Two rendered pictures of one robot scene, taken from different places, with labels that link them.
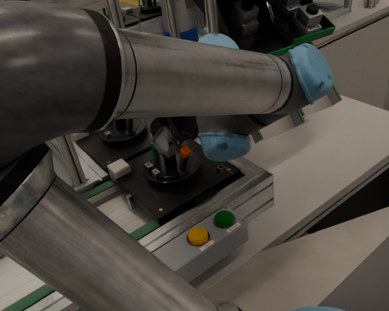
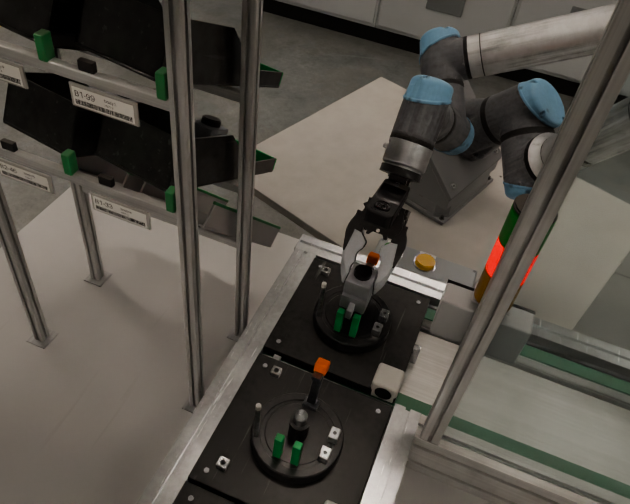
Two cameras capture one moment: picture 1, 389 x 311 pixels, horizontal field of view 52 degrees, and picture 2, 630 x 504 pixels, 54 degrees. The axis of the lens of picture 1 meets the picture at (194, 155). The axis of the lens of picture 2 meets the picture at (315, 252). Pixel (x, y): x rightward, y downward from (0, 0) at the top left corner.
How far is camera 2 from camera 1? 1.46 m
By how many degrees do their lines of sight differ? 89
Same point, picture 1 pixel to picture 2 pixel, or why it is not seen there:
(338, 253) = (335, 214)
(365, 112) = (65, 215)
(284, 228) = not seen: hidden behind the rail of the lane
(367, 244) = (314, 200)
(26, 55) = not seen: outside the picture
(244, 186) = (336, 251)
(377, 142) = not seen: hidden behind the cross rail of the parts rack
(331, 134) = (132, 240)
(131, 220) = (425, 357)
